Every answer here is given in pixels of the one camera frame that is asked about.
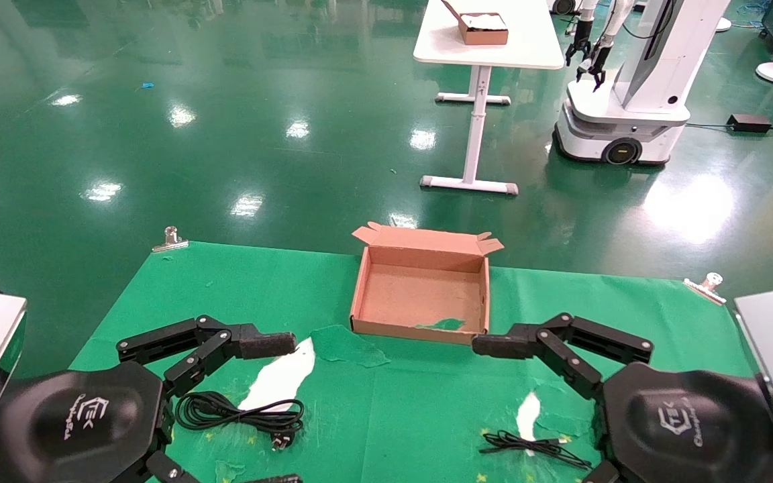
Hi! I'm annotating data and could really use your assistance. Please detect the green cloth mat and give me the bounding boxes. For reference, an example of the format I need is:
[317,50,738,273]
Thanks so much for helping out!
[68,240,753,483]

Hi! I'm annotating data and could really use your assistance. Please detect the torn green cloth piece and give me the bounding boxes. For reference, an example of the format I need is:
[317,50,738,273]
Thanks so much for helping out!
[311,325,391,368]

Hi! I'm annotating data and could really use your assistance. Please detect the small brown cardboard box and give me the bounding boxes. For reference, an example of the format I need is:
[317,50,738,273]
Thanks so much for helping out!
[442,0,509,46]

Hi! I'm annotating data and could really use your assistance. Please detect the thin black cable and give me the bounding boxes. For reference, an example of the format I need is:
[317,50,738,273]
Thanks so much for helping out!
[479,431,592,470]

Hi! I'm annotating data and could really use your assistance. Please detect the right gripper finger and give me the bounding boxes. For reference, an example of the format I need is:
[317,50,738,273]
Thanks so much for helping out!
[581,460,622,483]
[472,313,654,401]

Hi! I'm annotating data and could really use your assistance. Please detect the open brown cardboard box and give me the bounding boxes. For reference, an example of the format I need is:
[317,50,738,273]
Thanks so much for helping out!
[350,221,505,347]

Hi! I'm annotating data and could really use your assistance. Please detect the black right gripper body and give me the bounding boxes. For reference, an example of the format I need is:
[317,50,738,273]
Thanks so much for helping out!
[598,362,773,483]

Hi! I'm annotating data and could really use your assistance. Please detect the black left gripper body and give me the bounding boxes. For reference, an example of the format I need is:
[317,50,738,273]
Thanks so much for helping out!
[0,361,176,483]

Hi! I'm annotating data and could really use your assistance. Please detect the black power adapter with cable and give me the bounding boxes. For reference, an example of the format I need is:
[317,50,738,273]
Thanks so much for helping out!
[685,114,773,137]

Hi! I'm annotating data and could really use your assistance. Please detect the thick black power cable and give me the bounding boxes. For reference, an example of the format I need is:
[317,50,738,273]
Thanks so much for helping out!
[175,391,305,451]

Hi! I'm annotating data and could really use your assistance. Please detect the black background robot gripper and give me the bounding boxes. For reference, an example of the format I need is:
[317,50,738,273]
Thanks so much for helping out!
[566,20,592,66]
[578,39,614,92]

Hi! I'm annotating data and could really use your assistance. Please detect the white wheeled background robot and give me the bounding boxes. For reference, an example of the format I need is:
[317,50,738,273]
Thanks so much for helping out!
[553,0,733,166]

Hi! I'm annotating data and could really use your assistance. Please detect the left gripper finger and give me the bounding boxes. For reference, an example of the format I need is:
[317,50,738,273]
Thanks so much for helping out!
[117,315,297,398]
[145,451,303,483]

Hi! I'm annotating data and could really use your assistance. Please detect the white background table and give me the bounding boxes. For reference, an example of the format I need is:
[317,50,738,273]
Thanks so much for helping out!
[413,0,565,195]

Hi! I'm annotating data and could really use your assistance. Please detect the metal table clip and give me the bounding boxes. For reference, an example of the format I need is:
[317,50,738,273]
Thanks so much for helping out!
[684,272,727,306]
[152,226,190,254]

